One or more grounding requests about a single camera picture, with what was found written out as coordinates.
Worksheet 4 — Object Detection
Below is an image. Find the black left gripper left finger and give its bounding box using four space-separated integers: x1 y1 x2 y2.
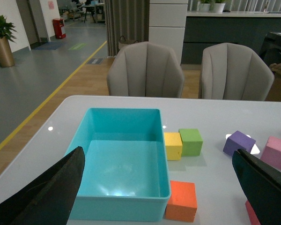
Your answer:
0 146 85 225

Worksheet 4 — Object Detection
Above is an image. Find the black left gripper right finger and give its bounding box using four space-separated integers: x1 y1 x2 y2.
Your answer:
232 149 281 225

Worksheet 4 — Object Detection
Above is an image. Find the red foam block front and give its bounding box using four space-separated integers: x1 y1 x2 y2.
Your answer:
245 200 261 225

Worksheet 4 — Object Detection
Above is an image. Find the pink foam block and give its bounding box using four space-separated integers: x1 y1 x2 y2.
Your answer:
260 136 281 170

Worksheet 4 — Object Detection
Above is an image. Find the purple foam block back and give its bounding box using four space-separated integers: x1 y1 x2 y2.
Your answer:
223 131 256 156

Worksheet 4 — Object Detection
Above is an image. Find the teal plastic bin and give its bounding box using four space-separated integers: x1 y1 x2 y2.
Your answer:
68 108 171 222

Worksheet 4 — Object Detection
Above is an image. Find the orange foam block left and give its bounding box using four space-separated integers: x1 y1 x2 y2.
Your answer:
165 180 198 223

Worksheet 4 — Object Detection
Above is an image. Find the green foam block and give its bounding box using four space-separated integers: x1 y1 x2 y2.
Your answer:
179 128 203 157

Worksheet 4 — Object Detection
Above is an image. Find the brown sofa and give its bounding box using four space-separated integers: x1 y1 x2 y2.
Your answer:
266 63 281 102

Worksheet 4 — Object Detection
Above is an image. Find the yellow foam block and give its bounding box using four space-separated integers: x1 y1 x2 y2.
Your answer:
164 132 183 161

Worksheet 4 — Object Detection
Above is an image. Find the beige chair right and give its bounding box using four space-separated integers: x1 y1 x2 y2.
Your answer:
198 43 274 101

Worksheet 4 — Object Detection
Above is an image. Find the beige chair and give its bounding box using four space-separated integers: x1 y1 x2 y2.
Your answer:
107 42 185 98
198 43 274 101

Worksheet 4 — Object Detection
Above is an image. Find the black appliance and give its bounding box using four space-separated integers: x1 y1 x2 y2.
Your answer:
259 32 281 66

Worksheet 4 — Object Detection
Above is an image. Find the beige chair left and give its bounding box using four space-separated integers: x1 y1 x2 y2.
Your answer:
107 42 185 98

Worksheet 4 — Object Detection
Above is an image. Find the dark counter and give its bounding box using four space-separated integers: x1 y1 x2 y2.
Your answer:
181 12 281 65

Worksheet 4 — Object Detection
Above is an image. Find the woven basket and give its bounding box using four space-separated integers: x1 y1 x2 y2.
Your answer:
118 36 139 50

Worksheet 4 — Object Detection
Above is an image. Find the red floor box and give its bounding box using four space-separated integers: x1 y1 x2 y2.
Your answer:
52 18 66 39

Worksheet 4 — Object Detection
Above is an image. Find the potted plant gold planter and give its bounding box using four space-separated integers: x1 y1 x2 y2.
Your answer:
0 15 16 68

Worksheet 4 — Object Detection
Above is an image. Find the white cabinet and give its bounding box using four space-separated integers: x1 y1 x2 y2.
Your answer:
148 0 188 61

